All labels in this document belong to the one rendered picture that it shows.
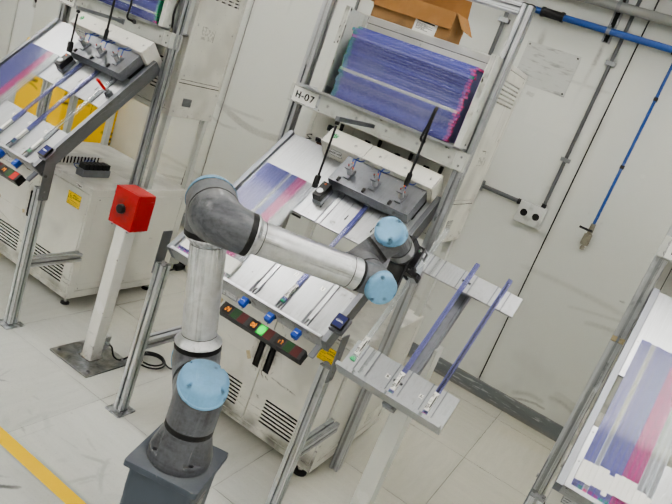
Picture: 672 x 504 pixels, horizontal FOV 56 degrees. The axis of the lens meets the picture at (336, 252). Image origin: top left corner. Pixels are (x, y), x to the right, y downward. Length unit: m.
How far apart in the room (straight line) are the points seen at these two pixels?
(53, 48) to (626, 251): 3.03
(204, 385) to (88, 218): 1.78
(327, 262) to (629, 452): 1.00
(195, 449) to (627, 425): 1.15
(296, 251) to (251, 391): 1.32
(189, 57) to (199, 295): 1.86
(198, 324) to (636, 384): 1.23
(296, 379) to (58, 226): 1.42
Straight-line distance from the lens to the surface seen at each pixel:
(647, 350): 2.09
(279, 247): 1.34
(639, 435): 1.97
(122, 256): 2.73
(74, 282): 3.25
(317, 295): 2.09
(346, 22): 2.48
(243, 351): 2.58
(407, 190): 2.29
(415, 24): 2.76
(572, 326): 3.76
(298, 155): 2.53
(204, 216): 1.33
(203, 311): 1.52
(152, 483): 1.58
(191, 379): 1.47
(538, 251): 3.73
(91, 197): 3.08
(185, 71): 3.20
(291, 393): 2.50
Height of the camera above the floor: 1.52
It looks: 16 degrees down
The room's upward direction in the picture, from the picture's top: 21 degrees clockwise
